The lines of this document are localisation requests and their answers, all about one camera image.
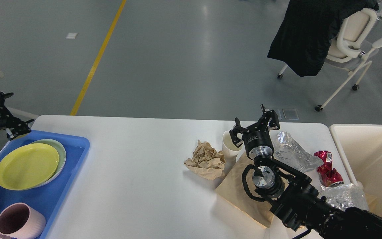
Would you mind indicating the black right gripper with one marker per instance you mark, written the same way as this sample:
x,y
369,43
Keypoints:
x,y
256,137

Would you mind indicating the yellow plastic plate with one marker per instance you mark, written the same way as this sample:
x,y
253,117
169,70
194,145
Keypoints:
x,y
28,166

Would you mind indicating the brown paper bag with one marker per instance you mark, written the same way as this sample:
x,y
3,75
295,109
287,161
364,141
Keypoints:
x,y
231,189

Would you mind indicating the pink ribbed mug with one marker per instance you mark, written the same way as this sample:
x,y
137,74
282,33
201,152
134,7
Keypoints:
x,y
20,221

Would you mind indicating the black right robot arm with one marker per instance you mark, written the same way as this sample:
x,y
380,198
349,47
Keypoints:
x,y
290,193

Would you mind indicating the white paper cup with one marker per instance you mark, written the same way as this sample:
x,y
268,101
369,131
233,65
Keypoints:
x,y
229,149

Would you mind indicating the crumpled clear plastic wrap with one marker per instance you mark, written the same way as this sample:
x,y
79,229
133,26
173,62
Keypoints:
x,y
290,152

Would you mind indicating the clear floor plate right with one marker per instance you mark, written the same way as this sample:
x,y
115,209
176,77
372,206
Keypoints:
x,y
290,114

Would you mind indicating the crumpled brown paper ball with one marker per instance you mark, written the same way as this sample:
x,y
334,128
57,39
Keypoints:
x,y
206,161

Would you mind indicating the pale green plate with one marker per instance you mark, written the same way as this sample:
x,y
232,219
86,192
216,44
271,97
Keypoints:
x,y
62,158

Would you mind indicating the crushed red can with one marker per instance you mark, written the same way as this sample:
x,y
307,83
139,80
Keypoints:
x,y
329,176

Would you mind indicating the black jacket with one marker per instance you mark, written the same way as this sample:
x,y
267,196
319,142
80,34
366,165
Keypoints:
x,y
304,37

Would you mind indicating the cream plastic bin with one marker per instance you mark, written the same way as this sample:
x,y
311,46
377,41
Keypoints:
x,y
360,148

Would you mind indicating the white office chair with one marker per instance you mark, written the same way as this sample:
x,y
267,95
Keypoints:
x,y
351,51

